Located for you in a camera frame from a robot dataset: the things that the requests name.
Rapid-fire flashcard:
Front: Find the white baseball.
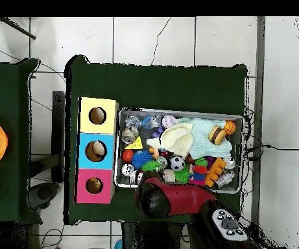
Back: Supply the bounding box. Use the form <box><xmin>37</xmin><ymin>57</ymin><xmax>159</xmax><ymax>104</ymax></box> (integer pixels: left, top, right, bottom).
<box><xmin>161</xmin><ymin>114</ymin><xmax>177</xmax><ymax>130</ymax></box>

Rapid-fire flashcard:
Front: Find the cream yellow cloth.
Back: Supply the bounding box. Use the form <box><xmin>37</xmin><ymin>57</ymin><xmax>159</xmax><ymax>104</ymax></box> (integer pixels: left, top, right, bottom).
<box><xmin>146</xmin><ymin>123</ymin><xmax>194</xmax><ymax>159</ymax></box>

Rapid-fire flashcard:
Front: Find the mint green cloth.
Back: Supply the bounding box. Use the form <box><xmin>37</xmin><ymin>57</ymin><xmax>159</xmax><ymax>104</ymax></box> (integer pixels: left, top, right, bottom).
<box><xmin>176</xmin><ymin>117</ymin><xmax>233</xmax><ymax>160</ymax></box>

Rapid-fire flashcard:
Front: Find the brown plush toy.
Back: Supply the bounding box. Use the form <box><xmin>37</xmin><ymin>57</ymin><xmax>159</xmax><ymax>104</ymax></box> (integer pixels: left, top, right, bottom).
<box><xmin>88</xmin><ymin>178</ymin><xmax>102</xmax><ymax>193</ymax></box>

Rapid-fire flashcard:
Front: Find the wooden box with three holes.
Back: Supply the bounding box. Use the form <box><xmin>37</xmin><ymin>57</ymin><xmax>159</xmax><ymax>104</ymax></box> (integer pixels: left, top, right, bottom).
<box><xmin>75</xmin><ymin>97</ymin><xmax>120</xmax><ymax>204</ymax></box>

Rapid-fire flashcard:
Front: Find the shallow mesh bin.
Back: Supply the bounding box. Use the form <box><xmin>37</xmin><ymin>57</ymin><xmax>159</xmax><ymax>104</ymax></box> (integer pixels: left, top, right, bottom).
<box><xmin>114</xmin><ymin>107</ymin><xmax>245</xmax><ymax>195</ymax></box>

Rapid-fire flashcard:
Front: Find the yellow cheese wedge toy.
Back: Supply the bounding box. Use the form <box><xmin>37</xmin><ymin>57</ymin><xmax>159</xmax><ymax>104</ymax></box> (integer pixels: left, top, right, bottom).
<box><xmin>124</xmin><ymin>136</ymin><xmax>144</xmax><ymax>150</ymax></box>

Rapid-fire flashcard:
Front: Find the blue spiky ball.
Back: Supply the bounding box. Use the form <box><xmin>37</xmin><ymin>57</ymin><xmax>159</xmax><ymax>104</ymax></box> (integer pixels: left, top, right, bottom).
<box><xmin>131</xmin><ymin>149</ymin><xmax>154</xmax><ymax>169</ymax></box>

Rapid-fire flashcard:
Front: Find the red ball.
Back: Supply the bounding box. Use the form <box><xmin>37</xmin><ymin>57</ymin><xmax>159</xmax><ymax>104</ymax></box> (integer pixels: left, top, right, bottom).
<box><xmin>121</xmin><ymin>149</ymin><xmax>135</xmax><ymax>163</ymax></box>

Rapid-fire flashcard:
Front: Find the small soccer ball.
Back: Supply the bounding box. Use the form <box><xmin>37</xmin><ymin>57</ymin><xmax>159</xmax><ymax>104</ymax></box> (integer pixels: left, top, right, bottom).
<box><xmin>169</xmin><ymin>156</ymin><xmax>185</xmax><ymax>172</ymax></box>

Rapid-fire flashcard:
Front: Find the dark green table cloth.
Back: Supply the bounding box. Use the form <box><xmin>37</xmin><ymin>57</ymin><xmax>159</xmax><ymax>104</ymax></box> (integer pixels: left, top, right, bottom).
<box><xmin>64</xmin><ymin>54</ymin><xmax>248</xmax><ymax>226</ymax></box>
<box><xmin>0</xmin><ymin>57</ymin><xmax>43</xmax><ymax>224</ymax></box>

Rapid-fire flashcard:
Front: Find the toy hamburger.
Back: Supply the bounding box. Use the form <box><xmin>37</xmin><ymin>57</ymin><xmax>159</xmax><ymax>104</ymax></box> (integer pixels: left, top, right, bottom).
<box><xmin>208</xmin><ymin>126</ymin><xmax>227</xmax><ymax>146</ymax></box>

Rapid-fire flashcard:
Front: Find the orange toy brick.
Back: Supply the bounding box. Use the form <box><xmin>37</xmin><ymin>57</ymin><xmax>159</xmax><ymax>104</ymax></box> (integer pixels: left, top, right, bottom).
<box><xmin>204</xmin><ymin>157</ymin><xmax>227</xmax><ymax>187</ymax></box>

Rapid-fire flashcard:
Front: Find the small orange basketball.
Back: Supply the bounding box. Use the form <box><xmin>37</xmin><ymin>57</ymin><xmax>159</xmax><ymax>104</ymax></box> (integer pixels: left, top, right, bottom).
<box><xmin>223</xmin><ymin>119</ymin><xmax>237</xmax><ymax>136</ymax></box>

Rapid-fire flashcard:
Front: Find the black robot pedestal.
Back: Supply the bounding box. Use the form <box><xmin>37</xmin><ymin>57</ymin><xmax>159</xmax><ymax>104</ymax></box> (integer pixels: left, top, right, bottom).
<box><xmin>121</xmin><ymin>221</ymin><xmax>191</xmax><ymax>249</ymax></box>

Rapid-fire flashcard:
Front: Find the black power cable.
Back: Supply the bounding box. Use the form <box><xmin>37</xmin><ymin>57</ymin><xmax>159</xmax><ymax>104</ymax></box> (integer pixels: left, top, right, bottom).
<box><xmin>245</xmin><ymin>144</ymin><xmax>299</xmax><ymax>160</ymax></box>

